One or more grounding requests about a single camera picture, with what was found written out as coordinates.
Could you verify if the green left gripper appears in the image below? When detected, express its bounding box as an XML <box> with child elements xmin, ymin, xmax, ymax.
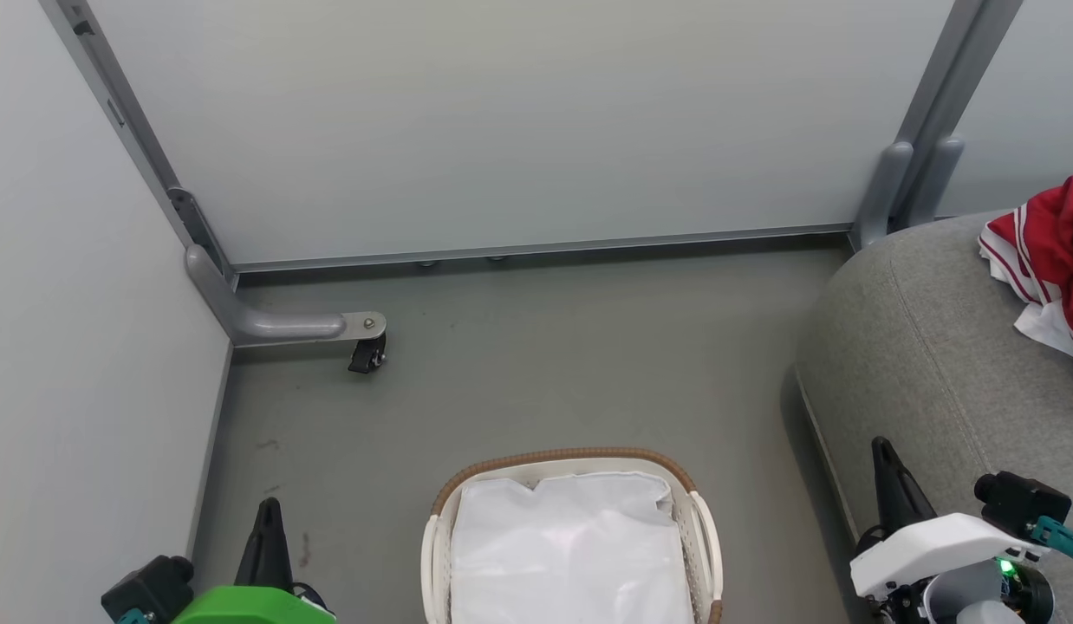
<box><xmin>171</xmin><ymin>496</ymin><xmax>339</xmax><ymax>624</ymax></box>

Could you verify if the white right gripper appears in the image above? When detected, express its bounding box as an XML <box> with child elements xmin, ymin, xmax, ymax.
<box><xmin>849</xmin><ymin>436</ymin><xmax>1028</xmax><ymax>601</ymax></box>

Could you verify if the red white-striped garment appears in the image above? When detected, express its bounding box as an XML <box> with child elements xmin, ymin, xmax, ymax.
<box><xmin>977</xmin><ymin>176</ymin><xmax>1073</xmax><ymax>383</ymax></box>

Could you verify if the woven-rim white laundry basket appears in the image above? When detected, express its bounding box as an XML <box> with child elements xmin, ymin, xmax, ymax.
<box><xmin>419</xmin><ymin>446</ymin><xmax>726</xmax><ymax>624</ymax></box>

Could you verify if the white basket liner cloth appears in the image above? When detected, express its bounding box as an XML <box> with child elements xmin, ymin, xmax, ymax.
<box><xmin>450</xmin><ymin>471</ymin><xmax>696</xmax><ymax>624</ymax></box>

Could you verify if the grey fabric sofa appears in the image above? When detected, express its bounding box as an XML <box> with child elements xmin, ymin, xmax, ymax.
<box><xmin>794</xmin><ymin>211</ymin><xmax>1073</xmax><ymax>624</ymax></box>

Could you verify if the small black caster wheel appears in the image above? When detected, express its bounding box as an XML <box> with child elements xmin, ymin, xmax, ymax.
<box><xmin>347</xmin><ymin>333</ymin><xmax>389</xmax><ymax>375</ymax></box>

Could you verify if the grey metal partition foot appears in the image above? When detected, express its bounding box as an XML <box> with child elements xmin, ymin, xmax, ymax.
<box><xmin>185</xmin><ymin>244</ymin><xmax>388</xmax><ymax>350</ymax></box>

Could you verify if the right arm teal-plug black cable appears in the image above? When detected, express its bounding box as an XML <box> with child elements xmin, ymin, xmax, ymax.
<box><xmin>1025</xmin><ymin>515</ymin><xmax>1073</xmax><ymax>570</ymax></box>

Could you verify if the grey rounded post foot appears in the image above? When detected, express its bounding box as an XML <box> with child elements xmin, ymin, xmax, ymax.
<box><xmin>850</xmin><ymin>140</ymin><xmax>915</xmax><ymax>253</ymax></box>
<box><xmin>901</xmin><ymin>134</ymin><xmax>967</xmax><ymax>231</ymax></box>

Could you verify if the grey partition bottom rail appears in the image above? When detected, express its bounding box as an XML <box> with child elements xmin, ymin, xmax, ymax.
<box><xmin>231</xmin><ymin>223</ymin><xmax>855</xmax><ymax>276</ymax></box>

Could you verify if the grey wide partition post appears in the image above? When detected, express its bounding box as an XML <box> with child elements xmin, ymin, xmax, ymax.
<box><xmin>890</xmin><ymin>0</ymin><xmax>1024</xmax><ymax>179</ymax></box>

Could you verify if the grey slotted partition post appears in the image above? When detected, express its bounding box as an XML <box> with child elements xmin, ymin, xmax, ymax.
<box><xmin>39</xmin><ymin>0</ymin><xmax>236</xmax><ymax>289</ymax></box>

